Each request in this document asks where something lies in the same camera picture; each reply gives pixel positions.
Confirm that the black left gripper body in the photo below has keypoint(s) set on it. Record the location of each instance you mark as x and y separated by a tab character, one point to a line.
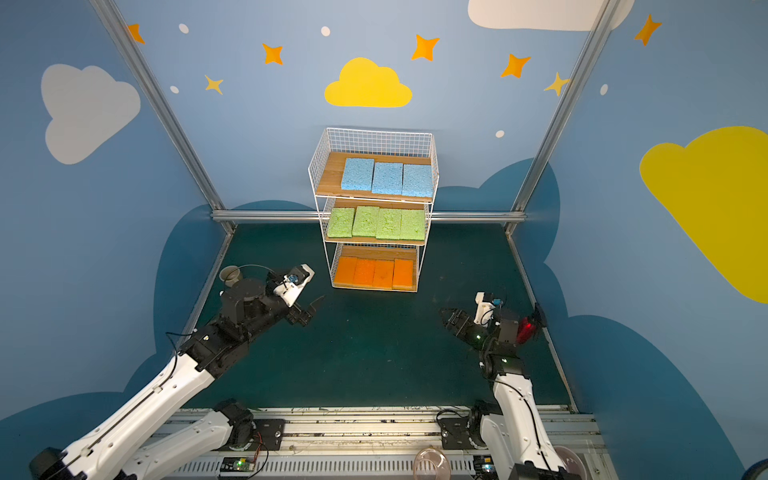
297	312

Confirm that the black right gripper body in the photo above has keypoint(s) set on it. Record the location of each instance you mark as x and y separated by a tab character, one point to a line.
463	324

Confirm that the orange sponge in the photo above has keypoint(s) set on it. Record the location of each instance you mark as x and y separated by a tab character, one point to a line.
364	273
403	275
345	271
383	274

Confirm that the green sponge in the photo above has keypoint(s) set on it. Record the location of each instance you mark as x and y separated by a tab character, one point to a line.
365	221
388	225
340	224
413	225

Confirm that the blue sponge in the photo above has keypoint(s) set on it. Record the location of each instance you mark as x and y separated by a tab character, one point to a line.
358	174
417	181
387	178

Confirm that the blue sponge front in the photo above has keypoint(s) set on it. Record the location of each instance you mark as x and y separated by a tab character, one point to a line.
387	178

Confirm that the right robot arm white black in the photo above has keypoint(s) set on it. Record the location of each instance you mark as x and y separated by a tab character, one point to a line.
511	428

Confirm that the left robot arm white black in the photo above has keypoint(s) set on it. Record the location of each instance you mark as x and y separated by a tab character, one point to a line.
248	309

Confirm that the red black handheld object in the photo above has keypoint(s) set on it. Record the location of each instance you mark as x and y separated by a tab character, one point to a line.
531	325

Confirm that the beige ceramic mug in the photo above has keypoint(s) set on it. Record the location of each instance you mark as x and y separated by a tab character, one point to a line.
230	275

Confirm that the clear plastic bowl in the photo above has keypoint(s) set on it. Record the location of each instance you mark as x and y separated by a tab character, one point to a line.
431	464

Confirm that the pink bowl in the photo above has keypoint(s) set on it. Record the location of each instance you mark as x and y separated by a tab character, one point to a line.
572	462

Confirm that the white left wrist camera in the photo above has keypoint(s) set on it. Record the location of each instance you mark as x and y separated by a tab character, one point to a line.
290	286

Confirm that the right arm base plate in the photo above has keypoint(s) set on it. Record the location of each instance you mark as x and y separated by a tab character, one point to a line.
457	434

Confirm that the aluminium frame rail back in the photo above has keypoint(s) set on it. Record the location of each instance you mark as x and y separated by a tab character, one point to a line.
259	216

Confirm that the aluminium frame post right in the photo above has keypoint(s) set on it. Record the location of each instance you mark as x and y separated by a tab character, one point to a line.
584	65

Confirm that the aluminium frame post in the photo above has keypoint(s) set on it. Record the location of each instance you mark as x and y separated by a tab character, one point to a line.
114	23
584	65

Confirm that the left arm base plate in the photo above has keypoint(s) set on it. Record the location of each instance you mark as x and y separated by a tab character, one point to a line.
268	431

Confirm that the white wire three-tier shelf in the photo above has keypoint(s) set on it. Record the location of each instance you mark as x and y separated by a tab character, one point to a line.
326	170

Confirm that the aluminium frame post left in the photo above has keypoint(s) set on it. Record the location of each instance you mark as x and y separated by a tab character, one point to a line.
114	23

